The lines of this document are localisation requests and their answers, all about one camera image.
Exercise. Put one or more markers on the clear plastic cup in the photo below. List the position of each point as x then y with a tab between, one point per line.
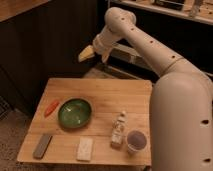
136	141

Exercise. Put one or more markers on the green round bowl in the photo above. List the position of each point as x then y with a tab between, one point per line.
74	113

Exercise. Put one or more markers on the white rectangular block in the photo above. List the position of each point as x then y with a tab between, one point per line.
84	151

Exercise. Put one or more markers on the wooden table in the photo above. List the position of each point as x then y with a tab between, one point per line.
108	98

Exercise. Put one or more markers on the wooden shelf with items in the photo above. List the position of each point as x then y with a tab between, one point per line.
194	10

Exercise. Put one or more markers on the orange carrot toy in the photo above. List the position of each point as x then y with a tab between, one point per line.
52	106

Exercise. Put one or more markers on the small clear bottle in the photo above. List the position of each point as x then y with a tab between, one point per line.
118	128

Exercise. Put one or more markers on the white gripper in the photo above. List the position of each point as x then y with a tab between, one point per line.
102	45

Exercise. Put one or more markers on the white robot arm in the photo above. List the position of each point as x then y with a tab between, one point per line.
181	101

